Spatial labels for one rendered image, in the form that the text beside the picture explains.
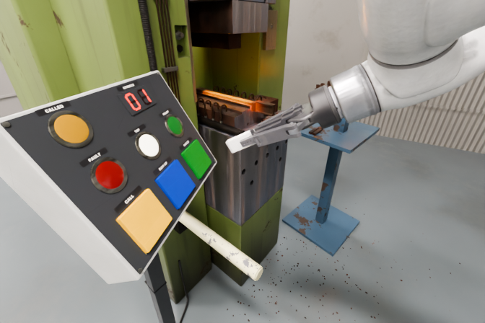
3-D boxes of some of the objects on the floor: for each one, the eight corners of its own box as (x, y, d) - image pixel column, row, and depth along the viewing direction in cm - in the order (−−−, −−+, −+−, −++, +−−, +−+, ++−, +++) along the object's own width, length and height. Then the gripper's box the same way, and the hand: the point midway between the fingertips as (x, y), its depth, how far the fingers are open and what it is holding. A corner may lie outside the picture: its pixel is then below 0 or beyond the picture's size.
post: (188, 368, 97) (130, 143, 47) (180, 378, 94) (110, 150, 45) (182, 360, 99) (121, 137, 50) (174, 370, 96) (102, 143, 47)
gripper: (348, 134, 37) (229, 176, 47) (339, 108, 48) (244, 146, 58) (330, 94, 35) (210, 146, 45) (325, 76, 46) (229, 122, 56)
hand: (242, 141), depth 50 cm, fingers closed
